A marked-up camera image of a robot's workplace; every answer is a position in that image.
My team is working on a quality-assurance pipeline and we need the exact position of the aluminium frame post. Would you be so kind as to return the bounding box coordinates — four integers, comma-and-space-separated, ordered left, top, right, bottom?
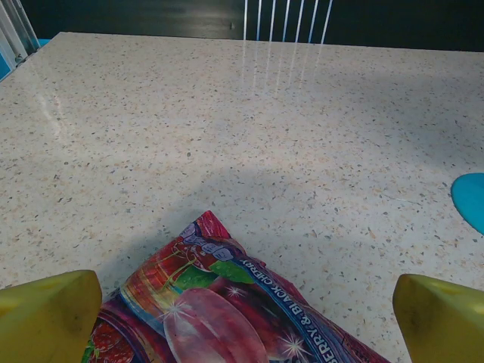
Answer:
0, 0, 42, 73

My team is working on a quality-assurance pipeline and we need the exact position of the teal plastic goblet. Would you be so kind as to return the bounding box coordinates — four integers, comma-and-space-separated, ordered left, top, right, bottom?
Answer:
451, 172, 484, 235

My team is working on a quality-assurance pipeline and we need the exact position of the purple fruit candy bag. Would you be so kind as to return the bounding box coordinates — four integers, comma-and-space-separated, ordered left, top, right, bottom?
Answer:
81, 210, 392, 363

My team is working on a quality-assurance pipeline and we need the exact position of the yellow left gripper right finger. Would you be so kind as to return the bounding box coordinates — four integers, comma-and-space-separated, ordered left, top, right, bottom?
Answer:
392, 274, 484, 363

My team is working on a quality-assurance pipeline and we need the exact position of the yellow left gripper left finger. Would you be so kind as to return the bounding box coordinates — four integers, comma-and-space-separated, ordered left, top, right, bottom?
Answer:
0, 269, 104, 363

